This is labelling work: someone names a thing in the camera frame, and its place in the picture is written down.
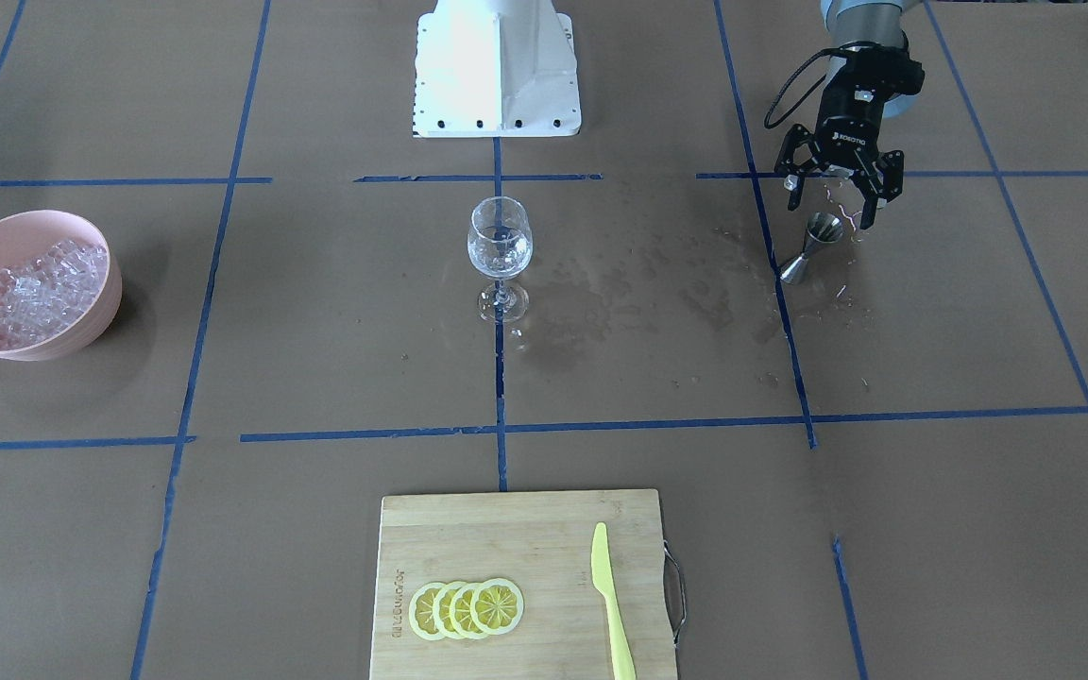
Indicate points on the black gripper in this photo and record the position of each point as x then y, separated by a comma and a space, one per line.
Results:
848, 130

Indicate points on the steel jigger cup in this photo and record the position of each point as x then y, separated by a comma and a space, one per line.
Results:
822, 230

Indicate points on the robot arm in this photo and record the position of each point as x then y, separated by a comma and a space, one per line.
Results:
852, 25

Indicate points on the clear wine glass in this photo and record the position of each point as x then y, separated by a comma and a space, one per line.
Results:
500, 247

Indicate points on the pile of clear ice cubes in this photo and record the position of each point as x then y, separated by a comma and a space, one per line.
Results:
46, 295

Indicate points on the yellow plastic knife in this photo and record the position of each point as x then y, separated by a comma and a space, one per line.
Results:
602, 579

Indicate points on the bamboo cutting board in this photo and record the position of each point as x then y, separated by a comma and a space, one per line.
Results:
541, 541

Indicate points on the pink bowl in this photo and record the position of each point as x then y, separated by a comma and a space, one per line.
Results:
28, 234

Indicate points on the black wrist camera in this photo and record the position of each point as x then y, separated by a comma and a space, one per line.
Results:
885, 71

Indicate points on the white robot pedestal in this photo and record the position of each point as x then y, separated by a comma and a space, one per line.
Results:
496, 69

